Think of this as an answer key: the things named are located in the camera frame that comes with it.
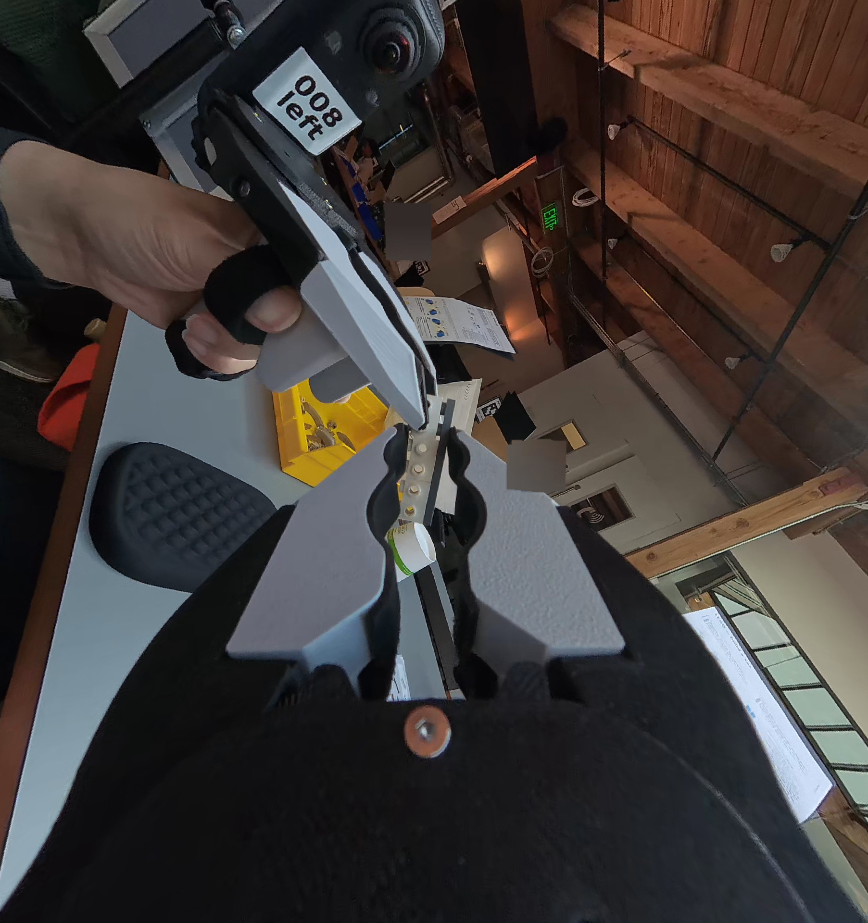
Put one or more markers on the printed instruction sheet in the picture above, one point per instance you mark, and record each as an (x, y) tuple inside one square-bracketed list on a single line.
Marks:
[(462, 324)]

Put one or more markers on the large white posted paper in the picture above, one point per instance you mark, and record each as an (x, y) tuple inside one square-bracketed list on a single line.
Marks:
[(758, 714)]

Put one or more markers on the white green paper cup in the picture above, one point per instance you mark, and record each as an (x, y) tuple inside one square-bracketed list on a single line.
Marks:
[(413, 548)]

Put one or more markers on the grey framed panel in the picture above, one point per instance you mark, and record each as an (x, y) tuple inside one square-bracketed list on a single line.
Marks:
[(152, 32)]

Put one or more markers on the yellow plastic bin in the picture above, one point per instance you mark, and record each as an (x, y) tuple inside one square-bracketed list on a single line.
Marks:
[(293, 451)]

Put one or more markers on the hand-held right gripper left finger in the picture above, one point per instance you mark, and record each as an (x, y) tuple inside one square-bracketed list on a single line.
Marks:
[(311, 577)]

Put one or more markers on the pile of small lego pieces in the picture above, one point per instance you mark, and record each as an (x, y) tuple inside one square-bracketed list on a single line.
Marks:
[(325, 432)]

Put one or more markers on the black hanging panel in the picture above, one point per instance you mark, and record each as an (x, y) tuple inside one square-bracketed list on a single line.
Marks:
[(506, 86)]

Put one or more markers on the black textured wrist rest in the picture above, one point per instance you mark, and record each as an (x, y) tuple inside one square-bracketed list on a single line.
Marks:
[(174, 512)]

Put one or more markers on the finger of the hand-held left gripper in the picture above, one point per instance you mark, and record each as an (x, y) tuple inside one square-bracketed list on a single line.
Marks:
[(365, 339)]

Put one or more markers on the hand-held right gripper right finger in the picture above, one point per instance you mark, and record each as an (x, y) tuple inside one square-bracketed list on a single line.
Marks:
[(542, 570)]

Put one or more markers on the person's left hand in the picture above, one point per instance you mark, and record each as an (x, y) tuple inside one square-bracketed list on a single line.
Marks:
[(116, 238)]

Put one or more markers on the green exit sign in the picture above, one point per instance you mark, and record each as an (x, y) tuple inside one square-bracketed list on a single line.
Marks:
[(550, 216)]

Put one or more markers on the orange cloth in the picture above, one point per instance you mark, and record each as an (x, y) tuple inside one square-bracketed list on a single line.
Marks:
[(66, 404)]

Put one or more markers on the white lego assembly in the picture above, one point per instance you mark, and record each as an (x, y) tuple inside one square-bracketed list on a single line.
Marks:
[(419, 469)]

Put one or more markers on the olive shoe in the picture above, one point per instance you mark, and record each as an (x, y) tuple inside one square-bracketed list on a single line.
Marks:
[(15, 332)]

